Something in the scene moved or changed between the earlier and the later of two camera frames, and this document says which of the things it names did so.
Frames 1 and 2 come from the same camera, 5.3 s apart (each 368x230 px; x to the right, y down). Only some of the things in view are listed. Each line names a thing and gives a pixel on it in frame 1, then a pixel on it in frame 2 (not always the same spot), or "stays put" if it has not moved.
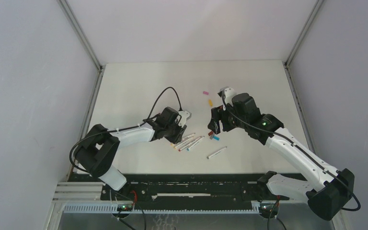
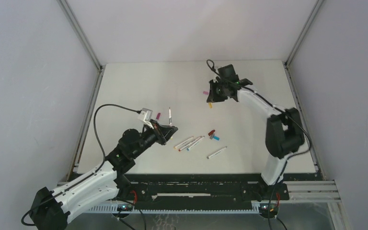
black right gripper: [218, 114] to [213, 97]
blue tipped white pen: [188, 148] stays put
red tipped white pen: [180, 149] stays put
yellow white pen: [184, 143] stays put
